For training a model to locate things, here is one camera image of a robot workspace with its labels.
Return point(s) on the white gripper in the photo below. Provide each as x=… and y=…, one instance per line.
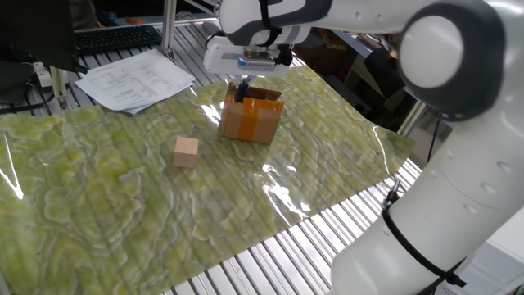
x=217, y=57

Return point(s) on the cardboard box with orange tape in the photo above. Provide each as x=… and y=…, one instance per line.
x=251, y=123

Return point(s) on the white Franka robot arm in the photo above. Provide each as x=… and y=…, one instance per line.
x=450, y=225

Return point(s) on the white cabinet box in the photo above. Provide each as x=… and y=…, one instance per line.
x=501, y=262

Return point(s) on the silver blue wrist-mounted device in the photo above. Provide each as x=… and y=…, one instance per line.
x=257, y=63

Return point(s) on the wooden cube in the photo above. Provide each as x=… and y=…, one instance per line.
x=186, y=153

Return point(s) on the stack of printed papers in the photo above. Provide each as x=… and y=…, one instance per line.
x=135, y=80

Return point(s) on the small orange item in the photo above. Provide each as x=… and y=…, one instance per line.
x=135, y=21

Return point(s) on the black keyboard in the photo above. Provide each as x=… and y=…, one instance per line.
x=116, y=38

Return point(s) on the green marble pattern mat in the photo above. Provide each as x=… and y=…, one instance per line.
x=123, y=196

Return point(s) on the white power strip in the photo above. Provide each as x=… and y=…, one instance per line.
x=43, y=78

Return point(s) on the black monitor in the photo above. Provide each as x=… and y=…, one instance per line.
x=37, y=28

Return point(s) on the black monitor base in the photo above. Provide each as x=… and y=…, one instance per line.
x=14, y=82

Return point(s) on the aluminium frame rail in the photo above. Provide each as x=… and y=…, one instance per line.
x=192, y=20

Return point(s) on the aluminium frame post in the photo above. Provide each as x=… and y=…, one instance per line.
x=168, y=28

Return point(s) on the thin aluminium post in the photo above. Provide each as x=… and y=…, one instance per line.
x=60, y=88

